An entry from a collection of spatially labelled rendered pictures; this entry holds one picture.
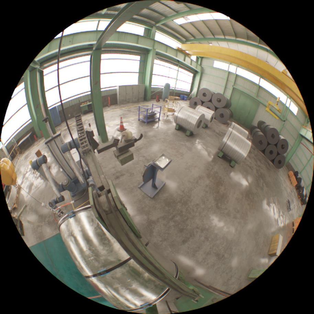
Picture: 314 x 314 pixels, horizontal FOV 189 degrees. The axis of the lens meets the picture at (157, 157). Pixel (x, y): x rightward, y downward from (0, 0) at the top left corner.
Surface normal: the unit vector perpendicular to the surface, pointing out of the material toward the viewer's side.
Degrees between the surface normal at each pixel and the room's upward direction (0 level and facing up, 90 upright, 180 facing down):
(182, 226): 0
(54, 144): 90
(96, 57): 90
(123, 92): 90
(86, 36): 90
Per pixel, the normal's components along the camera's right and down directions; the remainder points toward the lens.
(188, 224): 0.11, -0.71
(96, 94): 0.67, 0.57
